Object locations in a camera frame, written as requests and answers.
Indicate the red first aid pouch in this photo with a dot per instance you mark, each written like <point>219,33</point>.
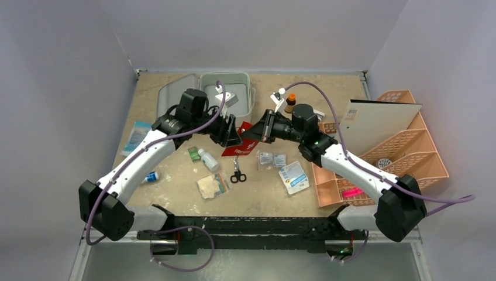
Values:
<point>245,148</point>

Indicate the blue white mask packet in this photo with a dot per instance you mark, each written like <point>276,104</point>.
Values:
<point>294,178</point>

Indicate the brown bottle orange cap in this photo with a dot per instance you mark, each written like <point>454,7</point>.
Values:
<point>290,103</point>

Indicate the white board folder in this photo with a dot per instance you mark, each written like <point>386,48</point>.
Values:
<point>366,124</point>

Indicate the small green medicine box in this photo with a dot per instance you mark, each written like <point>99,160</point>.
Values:
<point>194,154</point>

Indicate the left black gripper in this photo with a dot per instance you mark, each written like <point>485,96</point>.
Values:
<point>226,135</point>

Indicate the small white pad packet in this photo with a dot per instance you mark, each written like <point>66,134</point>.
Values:
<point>265,158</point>

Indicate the grey open storage case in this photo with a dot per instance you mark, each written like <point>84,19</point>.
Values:
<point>237,84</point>

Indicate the blue white ointment tube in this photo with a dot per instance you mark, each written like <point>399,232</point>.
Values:
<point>151,177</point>

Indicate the black handled scissors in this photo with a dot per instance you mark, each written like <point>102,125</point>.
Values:
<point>237,175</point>

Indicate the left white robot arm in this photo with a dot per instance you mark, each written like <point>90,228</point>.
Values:
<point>104,204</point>

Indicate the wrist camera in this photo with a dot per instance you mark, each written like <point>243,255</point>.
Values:
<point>225,99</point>
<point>279,98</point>

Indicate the orange compartment tray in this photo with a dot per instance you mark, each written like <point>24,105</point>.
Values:
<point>327,188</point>

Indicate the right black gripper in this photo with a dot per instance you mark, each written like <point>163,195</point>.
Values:
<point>270,127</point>

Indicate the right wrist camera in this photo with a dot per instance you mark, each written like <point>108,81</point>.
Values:
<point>279,98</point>

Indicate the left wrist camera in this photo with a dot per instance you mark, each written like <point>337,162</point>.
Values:
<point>225,99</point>

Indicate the pink highlighter marker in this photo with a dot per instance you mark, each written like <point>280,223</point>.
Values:
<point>352,192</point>

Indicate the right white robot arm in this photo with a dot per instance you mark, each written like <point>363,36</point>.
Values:
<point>399,208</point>

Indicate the beige gauze in bag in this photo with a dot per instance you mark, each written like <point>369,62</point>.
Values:
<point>213,185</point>

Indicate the white plastic bottle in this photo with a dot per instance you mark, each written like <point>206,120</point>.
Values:
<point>208,160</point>

